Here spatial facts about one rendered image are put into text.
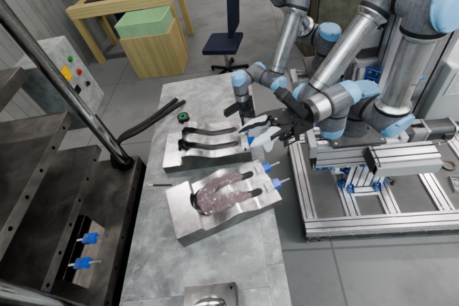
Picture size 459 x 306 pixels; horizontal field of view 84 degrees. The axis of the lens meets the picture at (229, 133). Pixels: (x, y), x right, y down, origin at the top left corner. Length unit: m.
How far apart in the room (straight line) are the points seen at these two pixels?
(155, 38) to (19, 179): 2.64
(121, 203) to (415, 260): 1.88
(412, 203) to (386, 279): 0.52
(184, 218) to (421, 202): 1.58
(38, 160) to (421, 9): 1.34
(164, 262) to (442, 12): 1.29
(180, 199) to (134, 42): 2.70
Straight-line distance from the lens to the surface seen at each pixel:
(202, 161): 1.42
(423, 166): 1.37
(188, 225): 1.20
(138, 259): 1.37
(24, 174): 1.24
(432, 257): 2.27
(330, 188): 2.05
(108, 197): 1.64
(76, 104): 1.38
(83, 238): 1.41
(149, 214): 1.43
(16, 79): 1.30
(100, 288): 1.44
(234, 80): 1.22
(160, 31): 3.48
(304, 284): 2.01
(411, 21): 0.87
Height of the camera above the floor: 1.97
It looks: 47 degrees down
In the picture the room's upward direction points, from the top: 14 degrees counter-clockwise
